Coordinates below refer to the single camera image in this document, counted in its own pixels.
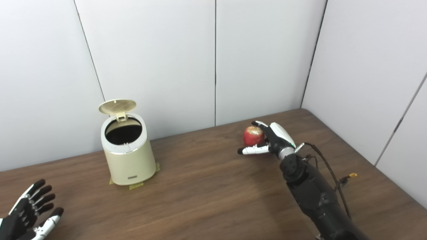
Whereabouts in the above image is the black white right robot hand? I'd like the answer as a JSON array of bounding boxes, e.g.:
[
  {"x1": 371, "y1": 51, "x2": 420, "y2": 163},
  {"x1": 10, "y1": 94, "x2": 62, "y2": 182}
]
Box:
[{"x1": 237, "y1": 121, "x2": 297, "y2": 160}]

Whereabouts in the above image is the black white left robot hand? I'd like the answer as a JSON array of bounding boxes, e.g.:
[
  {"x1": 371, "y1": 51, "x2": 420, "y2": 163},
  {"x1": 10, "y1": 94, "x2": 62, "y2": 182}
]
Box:
[{"x1": 0, "y1": 179, "x2": 64, "y2": 240}]

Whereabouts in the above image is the red apple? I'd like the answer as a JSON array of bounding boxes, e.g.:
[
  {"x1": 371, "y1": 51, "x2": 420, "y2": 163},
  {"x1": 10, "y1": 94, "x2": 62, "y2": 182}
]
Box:
[{"x1": 243, "y1": 126, "x2": 266, "y2": 146}]

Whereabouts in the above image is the cream round bin lid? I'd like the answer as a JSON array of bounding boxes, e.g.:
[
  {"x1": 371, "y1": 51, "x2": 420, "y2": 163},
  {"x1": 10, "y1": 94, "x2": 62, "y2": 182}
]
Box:
[{"x1": 98, "y1": 99, "x2": 137, "y2": 122}]

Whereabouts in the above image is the cream lidded trash can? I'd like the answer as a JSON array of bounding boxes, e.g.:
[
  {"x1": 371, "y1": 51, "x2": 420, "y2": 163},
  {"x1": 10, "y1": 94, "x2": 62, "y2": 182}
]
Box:
[{"x1": 101, "y1": 113, "x2": 156, "y2": 186}]

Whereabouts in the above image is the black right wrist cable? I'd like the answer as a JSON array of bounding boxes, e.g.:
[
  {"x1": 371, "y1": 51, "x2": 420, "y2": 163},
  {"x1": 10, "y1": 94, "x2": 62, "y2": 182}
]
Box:
[{"x1": 295, "y1": 142, "x2": 357, "y2": 219}]

